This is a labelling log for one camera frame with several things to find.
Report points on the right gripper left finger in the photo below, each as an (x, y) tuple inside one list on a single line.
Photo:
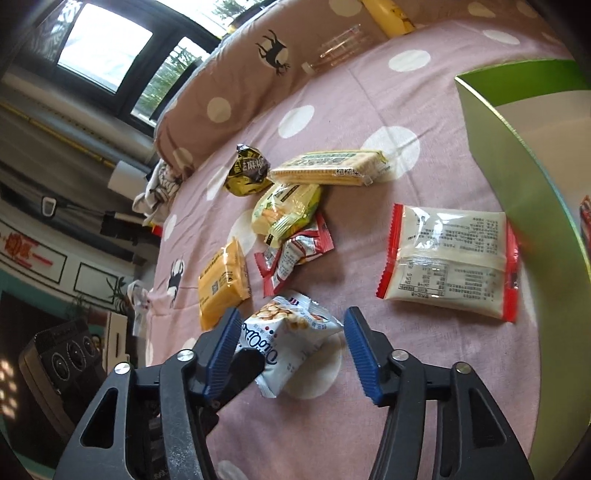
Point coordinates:
[(112, 440)]

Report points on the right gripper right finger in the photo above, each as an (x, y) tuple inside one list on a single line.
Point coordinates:
[(474, 440)]

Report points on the white blue cookie bag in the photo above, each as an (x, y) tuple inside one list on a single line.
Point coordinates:
[(287, 330)]

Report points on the white red-edged snack packet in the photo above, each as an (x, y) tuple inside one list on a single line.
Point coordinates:
[(457, 259)]

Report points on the orange yellow cake packet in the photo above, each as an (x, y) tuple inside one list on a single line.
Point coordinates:
[(223, 284)]

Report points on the small red white packets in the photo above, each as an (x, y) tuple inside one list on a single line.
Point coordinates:
[(276, 264)]

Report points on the white striped cloth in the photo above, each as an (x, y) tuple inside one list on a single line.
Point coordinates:
[(155, 200)]

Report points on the pale yellow snack bag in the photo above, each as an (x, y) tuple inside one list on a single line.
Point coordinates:
[(283, 210)]

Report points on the black yellow snack bag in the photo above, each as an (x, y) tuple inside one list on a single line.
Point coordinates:
[(248, 174)]

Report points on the yellow cracker packet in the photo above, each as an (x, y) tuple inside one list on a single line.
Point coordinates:
[(336, 167)]

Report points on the green cardboard box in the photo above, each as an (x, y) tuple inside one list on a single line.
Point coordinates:
[(516, 115)]

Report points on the clear plastic bottle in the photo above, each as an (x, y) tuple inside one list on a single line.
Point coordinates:
[(354, 41)]

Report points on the yellow drink bottle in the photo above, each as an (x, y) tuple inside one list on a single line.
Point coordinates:
[(390, 17)]

